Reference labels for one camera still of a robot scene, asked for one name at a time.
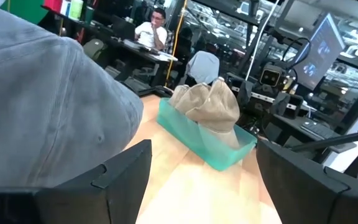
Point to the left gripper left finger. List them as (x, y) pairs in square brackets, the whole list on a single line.
[(132, 174)]

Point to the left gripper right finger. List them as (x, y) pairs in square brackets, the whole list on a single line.
[(291, 186)]

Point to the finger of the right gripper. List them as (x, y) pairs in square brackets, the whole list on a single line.
[(246, 95), (287, 105)]

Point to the grey-blue baseball cap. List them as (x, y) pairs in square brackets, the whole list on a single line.
[(42, 109)]

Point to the dark grey desk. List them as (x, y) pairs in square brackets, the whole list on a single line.
[(287, 123)]

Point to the black keyboard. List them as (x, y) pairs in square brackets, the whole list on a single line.
[(317, 130)]

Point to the chair with grey cover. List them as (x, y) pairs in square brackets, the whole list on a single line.
[(204, 67)]

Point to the large computer monitor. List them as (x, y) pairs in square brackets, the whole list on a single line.
[(322, 53)]

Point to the green translucent plastic bin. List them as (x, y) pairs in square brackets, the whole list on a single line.
[(197, 140)]

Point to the person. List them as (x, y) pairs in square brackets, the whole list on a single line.
[(149, 34)]

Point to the black office desk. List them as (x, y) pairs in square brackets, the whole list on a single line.
[(135, 53)]

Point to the olive backpack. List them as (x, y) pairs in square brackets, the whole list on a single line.
[(93, 49)]

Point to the black laptop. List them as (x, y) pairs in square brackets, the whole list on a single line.
[(123, 28)]

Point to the red box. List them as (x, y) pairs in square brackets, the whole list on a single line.
[(53, 4)]

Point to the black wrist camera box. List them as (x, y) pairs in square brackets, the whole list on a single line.
[(270, 76)]

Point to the black aluminium table frame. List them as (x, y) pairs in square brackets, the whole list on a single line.
[(353, 137)]

